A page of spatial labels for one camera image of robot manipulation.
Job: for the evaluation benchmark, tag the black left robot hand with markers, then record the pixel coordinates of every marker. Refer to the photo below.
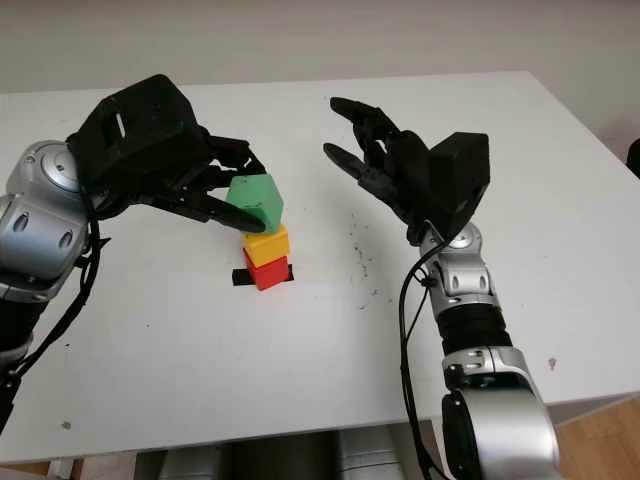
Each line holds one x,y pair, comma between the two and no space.
200,205

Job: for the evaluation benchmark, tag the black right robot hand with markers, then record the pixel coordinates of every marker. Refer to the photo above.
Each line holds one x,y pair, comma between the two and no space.
405,170

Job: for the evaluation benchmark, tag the green wooden block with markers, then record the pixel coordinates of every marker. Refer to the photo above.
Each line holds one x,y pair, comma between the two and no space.
255,197

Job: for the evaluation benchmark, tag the yellow wooden block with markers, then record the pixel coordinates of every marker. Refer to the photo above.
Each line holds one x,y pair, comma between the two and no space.
270,247

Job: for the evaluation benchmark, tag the red wooden block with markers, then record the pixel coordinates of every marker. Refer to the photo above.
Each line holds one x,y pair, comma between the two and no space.
270,275

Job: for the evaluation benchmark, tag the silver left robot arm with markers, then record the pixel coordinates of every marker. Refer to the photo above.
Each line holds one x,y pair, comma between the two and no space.
40,235

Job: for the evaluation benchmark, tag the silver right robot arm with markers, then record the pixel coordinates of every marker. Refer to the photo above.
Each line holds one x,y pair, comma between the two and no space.
500,420

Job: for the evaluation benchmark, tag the black tape strip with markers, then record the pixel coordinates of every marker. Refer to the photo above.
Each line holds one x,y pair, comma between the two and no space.
242,278

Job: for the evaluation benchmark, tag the black chair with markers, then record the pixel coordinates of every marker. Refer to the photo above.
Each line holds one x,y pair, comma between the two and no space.
635,161

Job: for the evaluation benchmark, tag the silver left robot leg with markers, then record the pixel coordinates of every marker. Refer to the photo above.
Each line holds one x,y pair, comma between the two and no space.
190,462

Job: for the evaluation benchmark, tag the silver robot leg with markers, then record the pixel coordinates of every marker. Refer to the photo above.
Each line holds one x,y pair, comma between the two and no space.
367,455
190,462

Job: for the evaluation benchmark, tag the silver right robot leg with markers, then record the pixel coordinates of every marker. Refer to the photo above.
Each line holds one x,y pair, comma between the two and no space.
367,455

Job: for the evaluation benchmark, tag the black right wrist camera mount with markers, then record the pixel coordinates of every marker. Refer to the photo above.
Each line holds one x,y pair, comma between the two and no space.
460,175

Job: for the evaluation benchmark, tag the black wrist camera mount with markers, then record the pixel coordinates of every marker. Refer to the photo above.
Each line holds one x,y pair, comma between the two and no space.
140,130
460,175

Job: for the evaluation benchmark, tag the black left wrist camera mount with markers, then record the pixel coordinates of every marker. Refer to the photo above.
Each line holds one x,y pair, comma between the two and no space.
140,130

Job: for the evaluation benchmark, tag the grey table frame bar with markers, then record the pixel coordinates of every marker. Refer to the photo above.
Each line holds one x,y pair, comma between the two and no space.
590,410

